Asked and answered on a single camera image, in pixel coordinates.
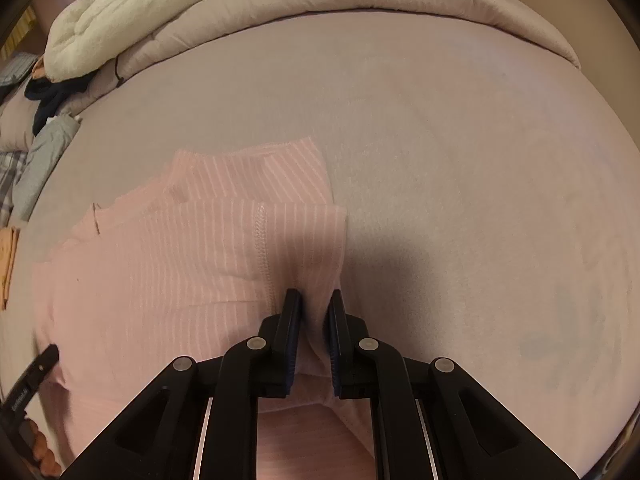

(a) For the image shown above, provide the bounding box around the dark navy garment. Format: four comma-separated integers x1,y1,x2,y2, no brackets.
25,71,98,136

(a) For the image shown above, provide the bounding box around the plaid pillow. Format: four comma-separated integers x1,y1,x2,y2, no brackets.
0,150,28,226

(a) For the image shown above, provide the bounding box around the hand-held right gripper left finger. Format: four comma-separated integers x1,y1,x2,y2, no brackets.
60,288,303,480

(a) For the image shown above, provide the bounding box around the grey duvet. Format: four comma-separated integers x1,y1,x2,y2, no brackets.
0,0,582,151

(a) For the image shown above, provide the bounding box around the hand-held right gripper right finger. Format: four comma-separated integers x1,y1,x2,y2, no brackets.
325,288,581,480

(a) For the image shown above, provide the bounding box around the striped grey folded cloth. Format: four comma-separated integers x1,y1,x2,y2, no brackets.
0,52,40,86

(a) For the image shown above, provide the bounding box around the yellow pleated hanging cloth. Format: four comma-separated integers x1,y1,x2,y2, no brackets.
2,7,38,56

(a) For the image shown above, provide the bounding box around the person's left hand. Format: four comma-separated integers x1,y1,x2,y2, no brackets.
22,417,63,478

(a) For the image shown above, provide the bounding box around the folded orange printed garment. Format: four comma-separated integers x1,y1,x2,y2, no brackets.
0,226,22,311

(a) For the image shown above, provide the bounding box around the pink striped long-sleeve shirt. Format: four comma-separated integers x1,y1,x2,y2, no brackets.
31,136,381,480

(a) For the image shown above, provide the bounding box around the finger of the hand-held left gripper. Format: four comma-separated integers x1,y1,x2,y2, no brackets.
29,344,60,380

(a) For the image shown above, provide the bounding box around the bed with mauve sheet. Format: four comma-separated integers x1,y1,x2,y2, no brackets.
0,10,640,476

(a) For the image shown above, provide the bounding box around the folded grey-blue garment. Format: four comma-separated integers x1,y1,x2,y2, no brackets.
11,114,82,222

